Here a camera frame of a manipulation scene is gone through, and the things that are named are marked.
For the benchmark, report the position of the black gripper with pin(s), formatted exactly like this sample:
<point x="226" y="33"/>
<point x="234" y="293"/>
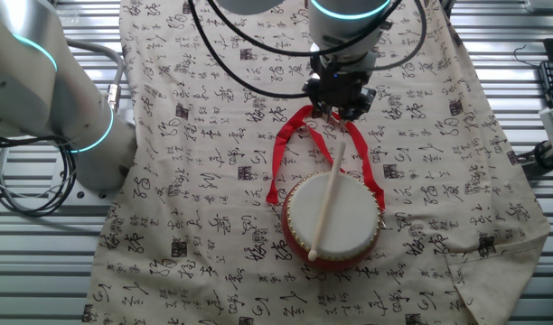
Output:
<point x="340" y="86"/>

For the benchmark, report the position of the pale wooden drumstick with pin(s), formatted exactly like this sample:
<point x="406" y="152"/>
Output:
<point x="326" y="203"/>

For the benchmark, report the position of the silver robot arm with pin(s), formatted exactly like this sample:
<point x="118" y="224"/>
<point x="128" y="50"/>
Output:
<point x="32" y="90"/>

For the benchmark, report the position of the red drum with white skin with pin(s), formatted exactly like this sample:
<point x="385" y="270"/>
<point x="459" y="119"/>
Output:
<point x="349" y="216"/>

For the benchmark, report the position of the beige calligraphy print cloth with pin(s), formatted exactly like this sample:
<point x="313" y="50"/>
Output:
<point x="190" y="135"/>

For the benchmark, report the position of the grey flat device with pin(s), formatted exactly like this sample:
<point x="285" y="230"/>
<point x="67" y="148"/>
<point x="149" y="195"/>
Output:
<point x="547" y="4"/>

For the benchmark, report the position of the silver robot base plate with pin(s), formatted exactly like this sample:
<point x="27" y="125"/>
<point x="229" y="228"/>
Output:
<point x="82" y="195"/>

